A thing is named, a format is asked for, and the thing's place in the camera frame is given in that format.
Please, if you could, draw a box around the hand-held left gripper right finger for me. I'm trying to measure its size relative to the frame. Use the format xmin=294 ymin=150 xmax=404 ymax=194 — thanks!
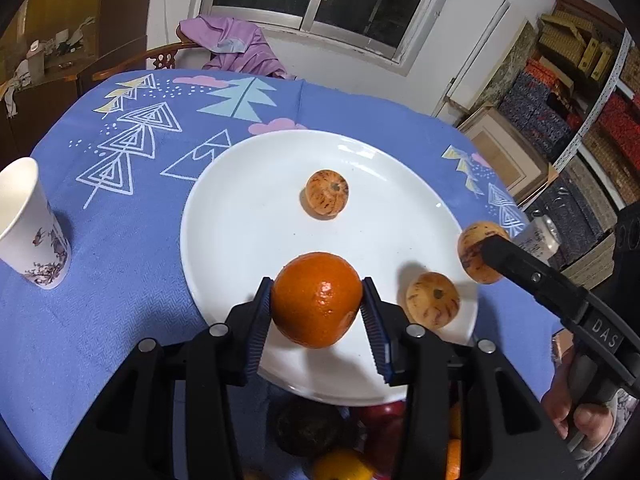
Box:
xmin=361 ymin=276 xmax=583 ymax=480

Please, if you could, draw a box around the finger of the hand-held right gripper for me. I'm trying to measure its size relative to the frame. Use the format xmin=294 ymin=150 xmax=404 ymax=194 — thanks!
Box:
xmin=480 ymin=236 xmax=601 ymax=330

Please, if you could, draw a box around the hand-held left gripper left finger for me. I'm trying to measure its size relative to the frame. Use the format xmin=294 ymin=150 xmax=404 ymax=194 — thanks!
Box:
xmin=52 ymin=276 xmax=275 ymax=480

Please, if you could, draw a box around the large orange mandarin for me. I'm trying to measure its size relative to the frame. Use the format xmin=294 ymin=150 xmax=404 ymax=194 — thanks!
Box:
xmin=270 ymin=252 xmax=363 ymax=350

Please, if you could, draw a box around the speckled orange round fruit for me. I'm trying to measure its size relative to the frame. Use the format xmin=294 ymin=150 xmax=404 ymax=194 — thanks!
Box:
xmin=457 ymin=221 xmax=512 ymax=285
xmin=301 ymin=169 xmax=350 ymax=220
xmin=405 ymin=271 xmax=461 ymax=331

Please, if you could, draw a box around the white plate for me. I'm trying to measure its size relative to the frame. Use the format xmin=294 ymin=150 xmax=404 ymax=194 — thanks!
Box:
xmin=180 ymin=129 xmax=478 ymax=407

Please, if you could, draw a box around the person's right hand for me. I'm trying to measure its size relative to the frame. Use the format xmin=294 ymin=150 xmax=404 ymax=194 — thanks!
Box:
xmin=541 ymin=331 xmax=621 ymax=463

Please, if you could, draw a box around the white drink can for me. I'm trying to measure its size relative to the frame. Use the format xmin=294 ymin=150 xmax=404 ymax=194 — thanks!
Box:
xmin=515 ymin=216 xmax=558 ymax=263

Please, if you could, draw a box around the dark brown fruit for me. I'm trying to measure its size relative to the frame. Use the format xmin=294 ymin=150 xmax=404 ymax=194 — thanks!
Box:
xmin=272 ymin=397 xmax=346 ymax=457

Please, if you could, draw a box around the yellow green citrus fruit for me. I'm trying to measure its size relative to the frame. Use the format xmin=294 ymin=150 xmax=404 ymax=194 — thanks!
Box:
xmin=312 ymin=447 xmax=376 ymax=480

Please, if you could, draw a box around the blue printed tablecloth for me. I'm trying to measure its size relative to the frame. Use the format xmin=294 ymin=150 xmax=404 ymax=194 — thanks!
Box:
xmin=0 ymin=71 xmax=556 ymax=480

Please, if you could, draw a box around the white metal shelf rack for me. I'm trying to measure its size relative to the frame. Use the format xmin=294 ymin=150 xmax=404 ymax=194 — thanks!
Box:
xmin=550 ymin=30 xmax=640 ymax=171

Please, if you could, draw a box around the white floral paper cup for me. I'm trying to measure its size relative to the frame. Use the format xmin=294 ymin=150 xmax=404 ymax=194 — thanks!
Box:
xmin=0 ymin=157 xmax=72 ymax=290

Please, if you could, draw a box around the purple cloth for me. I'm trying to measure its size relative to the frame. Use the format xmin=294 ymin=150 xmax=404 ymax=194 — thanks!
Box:
xmin=179 ymin=16 xmax=296 ymax=80

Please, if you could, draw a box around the wooden chair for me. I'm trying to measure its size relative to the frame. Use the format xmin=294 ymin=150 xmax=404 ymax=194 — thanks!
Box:
xmin=91 ymin=42 xmax=206 ymax=82

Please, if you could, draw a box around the pile of crumpled papers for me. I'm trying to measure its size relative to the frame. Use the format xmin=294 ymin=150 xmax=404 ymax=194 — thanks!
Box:
xmin=0 ymin=15 xmax=96 ymax=116

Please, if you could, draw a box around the wooden cabinet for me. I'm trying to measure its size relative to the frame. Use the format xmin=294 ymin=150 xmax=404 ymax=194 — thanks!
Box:
xmin=0 ymin=0 xmax=156 ymax=161

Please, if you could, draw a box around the wooden picture frame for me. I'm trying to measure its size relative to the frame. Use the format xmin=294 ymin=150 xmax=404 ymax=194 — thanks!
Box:
xmin=457 ymin=105 xmax=556 ymax=206

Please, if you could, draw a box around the white wall cable duct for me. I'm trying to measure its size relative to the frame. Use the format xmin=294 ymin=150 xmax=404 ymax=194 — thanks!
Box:
xmin=432 ymin=0 xmax=511 ymax=116

